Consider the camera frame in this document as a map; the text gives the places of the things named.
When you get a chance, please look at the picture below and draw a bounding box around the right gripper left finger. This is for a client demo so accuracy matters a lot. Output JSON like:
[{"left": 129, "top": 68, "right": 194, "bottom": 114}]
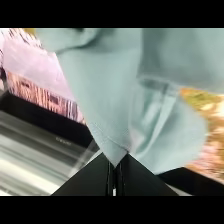
[{"left": 51, "top": 152, "right": 116, "bottom": 197}]

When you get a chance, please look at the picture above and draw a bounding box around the silver frame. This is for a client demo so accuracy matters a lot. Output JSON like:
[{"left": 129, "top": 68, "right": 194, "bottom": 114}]
[{"left": 0, "top": 109, "right": 103, "bottom": 197}]

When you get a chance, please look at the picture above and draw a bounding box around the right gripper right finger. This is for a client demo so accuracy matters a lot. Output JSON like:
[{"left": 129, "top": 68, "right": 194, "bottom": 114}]
[{"left": 114, "top": 152, "right": 180, "bottom": 197}]

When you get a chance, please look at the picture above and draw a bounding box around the pale green T-shirt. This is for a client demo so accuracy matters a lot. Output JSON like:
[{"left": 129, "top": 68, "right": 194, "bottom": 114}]
[{"left": 34, "top": 27, "right": 224, "bottom": 176}]

